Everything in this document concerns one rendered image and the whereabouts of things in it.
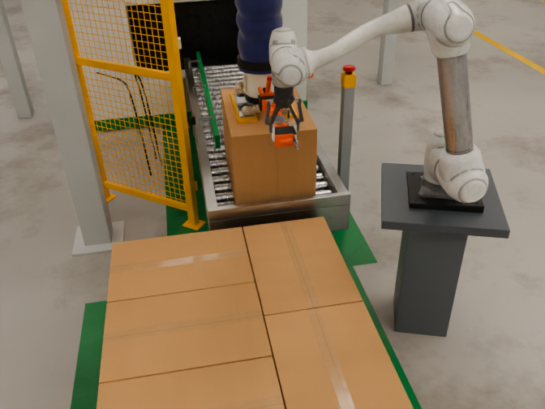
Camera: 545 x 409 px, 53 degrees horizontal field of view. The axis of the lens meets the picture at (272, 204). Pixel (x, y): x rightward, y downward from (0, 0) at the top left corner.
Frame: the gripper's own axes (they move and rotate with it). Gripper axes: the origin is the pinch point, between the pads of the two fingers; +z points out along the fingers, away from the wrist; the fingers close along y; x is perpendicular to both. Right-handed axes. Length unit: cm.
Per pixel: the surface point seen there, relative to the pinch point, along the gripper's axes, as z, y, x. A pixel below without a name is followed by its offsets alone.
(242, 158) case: 24.9, 15.1, -27.9
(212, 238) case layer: 54, 33, -7
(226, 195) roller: 53, 23, -43
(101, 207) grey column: 80, 96, -86
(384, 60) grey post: 83, -150, -309
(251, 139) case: 15.7, 10.9, -27.9
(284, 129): -2.0, 0.1, 0.7
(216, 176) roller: 53, 28, -63
